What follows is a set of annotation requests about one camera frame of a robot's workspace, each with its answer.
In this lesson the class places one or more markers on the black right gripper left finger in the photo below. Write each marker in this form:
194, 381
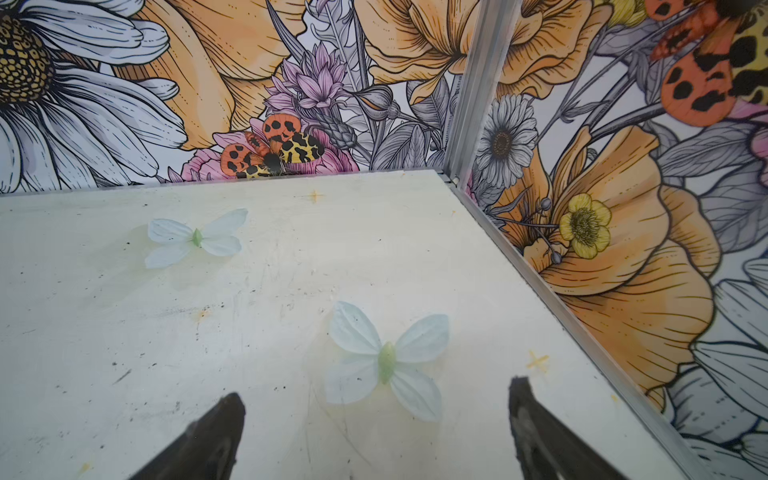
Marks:
207, 449

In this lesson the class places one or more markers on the aluminium table edge rail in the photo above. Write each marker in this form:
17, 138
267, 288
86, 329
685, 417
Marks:
685, 459

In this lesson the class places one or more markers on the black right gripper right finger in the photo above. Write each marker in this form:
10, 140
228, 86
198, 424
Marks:
545, 447

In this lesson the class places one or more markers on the aluminium corner post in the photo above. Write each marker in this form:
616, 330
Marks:
492, 37

